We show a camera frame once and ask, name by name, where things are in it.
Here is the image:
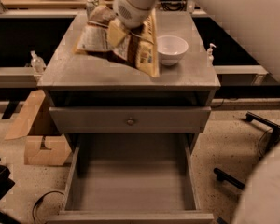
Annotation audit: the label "clear sanitizer bottle left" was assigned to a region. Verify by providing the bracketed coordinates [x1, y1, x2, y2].
[31, 50, 46, 74]

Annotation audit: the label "brown chip bag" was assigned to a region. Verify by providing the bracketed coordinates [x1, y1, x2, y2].
[74, 5, 160, 77]

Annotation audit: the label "black cables on bench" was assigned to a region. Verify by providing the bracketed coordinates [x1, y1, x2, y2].
[160, 0, 187, 12]

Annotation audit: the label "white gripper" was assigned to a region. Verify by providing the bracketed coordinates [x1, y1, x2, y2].
[107, 0, 153, 47]

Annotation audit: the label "open grey bottom drawer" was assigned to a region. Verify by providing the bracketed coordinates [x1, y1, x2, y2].
[46, 133, 214, 224]

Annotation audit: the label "cardboard box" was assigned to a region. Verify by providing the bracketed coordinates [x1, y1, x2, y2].
[5, 90, 71, 166]

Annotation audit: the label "white pump bottle right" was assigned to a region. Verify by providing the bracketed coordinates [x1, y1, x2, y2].
[206, 43, 217, 65]

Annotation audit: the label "wooden workbench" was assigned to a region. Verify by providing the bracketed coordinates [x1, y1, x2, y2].
[0, 0, 112, 9]

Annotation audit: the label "closed grey upper drawer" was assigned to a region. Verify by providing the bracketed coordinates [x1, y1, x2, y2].
[49, 107, 211, 133]

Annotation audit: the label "white ceramic bowl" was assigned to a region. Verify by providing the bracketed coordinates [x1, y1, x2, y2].
[157, 35, 189, 66]

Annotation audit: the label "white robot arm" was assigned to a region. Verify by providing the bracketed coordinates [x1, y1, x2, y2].
[107, 0, 280, 224]

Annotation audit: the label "grey drawer cabinet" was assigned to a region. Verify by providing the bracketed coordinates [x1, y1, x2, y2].
[38, 12, 220, 147]

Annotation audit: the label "black floor cable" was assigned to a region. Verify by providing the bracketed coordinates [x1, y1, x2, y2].
[31, 190, 65, 224]

